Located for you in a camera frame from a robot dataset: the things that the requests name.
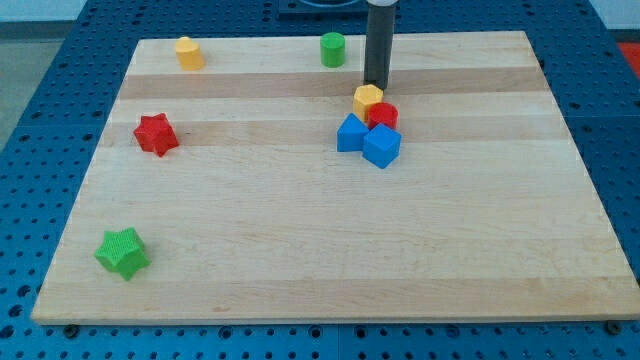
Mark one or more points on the red star block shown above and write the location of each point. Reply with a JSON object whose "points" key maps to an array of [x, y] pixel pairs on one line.
{"points": [[155, 134]]}

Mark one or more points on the green cylinder block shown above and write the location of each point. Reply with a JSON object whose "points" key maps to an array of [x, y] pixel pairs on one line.
{"points": [[332, 49]]}

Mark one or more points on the blue triangle block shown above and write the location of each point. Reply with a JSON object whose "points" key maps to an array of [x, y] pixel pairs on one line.
{"points": [[350, 135]]}

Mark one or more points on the yellow heart block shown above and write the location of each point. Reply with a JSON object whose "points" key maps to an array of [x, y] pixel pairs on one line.
{"points": [[188, 53]]}

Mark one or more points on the blue cube block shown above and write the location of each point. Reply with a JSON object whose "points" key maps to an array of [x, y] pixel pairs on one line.
{"points": [[381, 145]]}

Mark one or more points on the red cylinder block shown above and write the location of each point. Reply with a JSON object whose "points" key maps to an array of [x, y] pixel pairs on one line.
{"points": [[382, 113]]}

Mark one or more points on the light wooden board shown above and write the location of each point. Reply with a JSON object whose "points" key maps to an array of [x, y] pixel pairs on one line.
{"points": [[488, 213]]}

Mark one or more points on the yellow hexagon block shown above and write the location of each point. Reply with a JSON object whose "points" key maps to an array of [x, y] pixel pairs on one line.
{"points": [[365, 96]]}

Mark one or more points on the green star block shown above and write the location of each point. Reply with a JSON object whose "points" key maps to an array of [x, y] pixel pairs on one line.
{"points": [[122, 252]]}

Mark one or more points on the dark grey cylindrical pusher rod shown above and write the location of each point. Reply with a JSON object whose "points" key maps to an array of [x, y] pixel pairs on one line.
{"points": [[379, 39]]}

